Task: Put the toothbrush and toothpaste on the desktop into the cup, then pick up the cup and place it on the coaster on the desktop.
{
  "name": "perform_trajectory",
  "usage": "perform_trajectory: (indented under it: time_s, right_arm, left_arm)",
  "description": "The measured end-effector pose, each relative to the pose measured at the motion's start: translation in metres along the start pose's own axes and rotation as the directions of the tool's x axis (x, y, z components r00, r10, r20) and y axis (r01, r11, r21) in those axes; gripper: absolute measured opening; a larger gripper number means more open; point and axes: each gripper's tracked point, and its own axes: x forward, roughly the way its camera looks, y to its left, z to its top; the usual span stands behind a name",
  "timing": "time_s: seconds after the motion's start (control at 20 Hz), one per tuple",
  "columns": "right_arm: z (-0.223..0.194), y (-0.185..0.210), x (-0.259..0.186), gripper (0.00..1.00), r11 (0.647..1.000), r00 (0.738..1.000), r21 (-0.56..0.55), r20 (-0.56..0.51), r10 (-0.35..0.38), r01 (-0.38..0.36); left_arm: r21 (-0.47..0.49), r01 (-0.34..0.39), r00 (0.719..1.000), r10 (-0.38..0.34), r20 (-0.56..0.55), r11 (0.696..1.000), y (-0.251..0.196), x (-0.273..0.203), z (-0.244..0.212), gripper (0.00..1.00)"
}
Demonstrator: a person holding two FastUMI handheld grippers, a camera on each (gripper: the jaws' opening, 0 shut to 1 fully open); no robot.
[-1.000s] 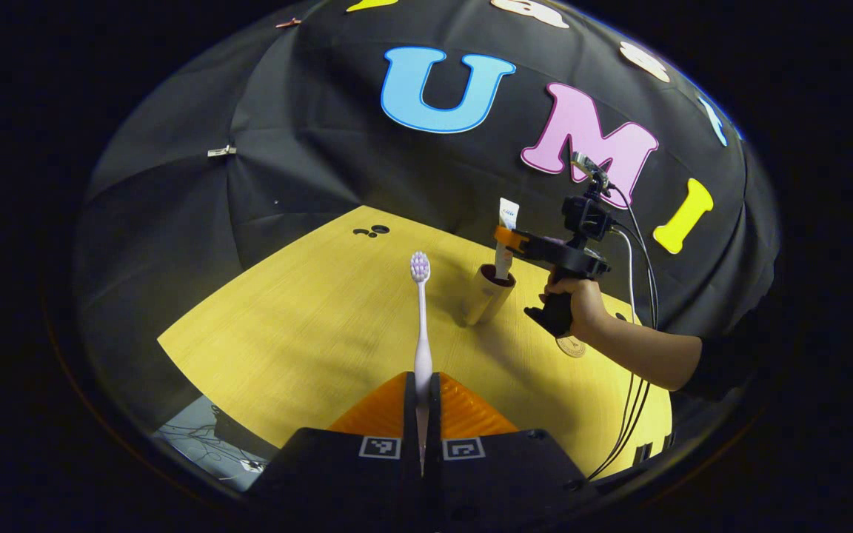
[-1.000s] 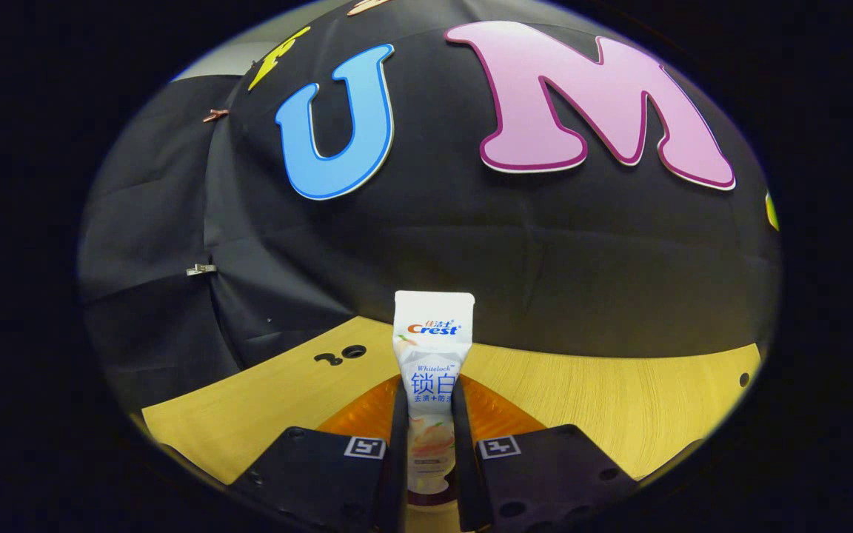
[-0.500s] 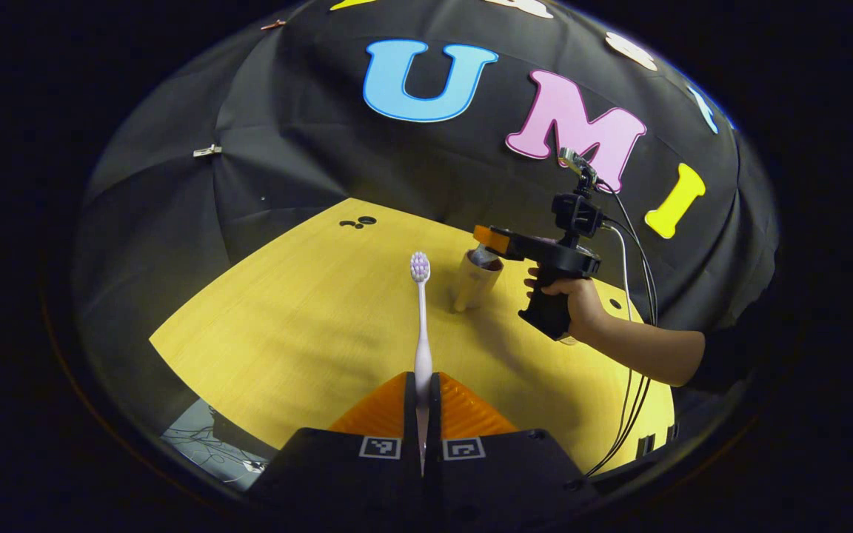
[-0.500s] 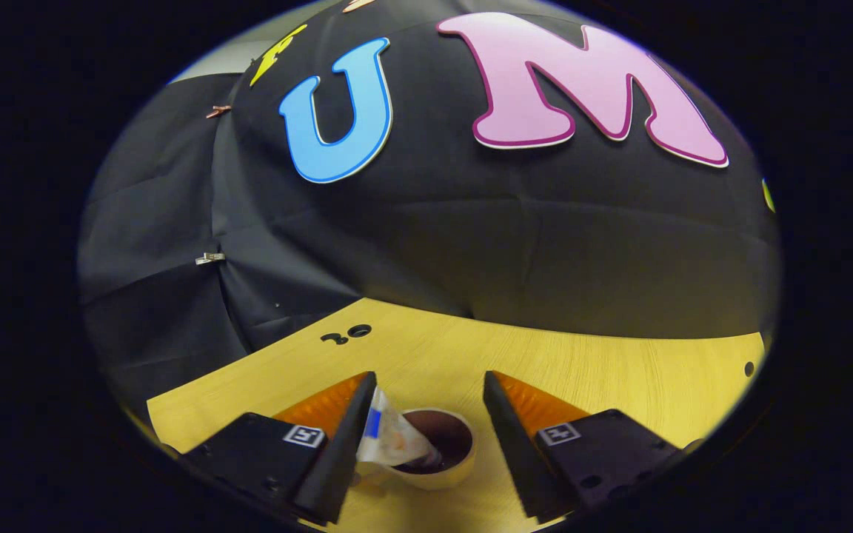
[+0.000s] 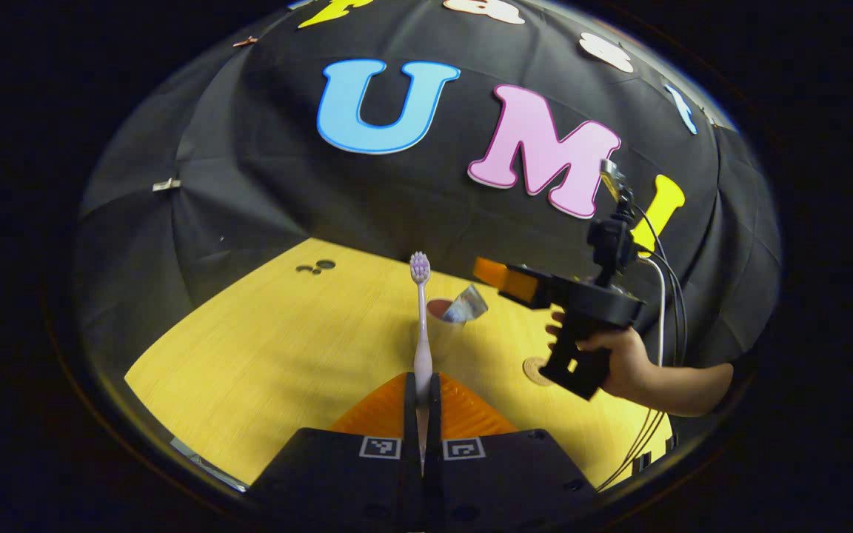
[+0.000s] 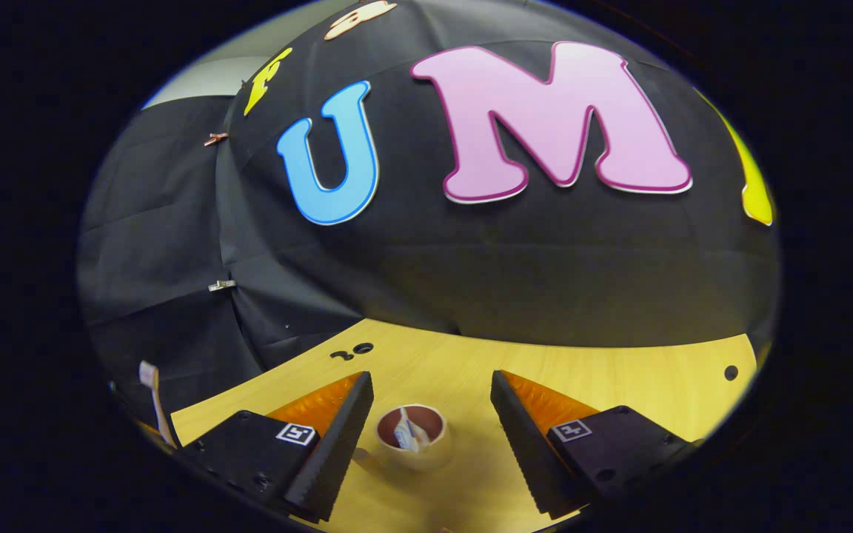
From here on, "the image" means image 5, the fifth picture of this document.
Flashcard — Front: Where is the right gripper cable bundle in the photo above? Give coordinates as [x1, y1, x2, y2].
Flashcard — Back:
[595, 204, 688, 493]

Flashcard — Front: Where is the black backdrop cloth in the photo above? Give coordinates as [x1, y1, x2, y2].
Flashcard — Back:
[75, 0, 783, 371]

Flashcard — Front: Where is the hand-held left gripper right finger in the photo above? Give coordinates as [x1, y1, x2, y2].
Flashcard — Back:
[426, 372, 598, 531]

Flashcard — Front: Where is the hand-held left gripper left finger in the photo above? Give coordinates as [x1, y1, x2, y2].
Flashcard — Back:
[249, 372, 422, 531]

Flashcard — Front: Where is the round brown coaster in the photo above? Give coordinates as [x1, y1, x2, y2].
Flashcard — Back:
[522, 356, 558, 387]

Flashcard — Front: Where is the white toothbrush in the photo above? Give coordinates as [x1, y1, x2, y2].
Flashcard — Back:
[409, 252, 435, 475]

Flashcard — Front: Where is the beige cup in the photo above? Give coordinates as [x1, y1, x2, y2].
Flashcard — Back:
[426, 298, 472, 365]

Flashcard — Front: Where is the white toothpaste tube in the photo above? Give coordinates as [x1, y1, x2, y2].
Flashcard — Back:
[443, 284, 489, 324]

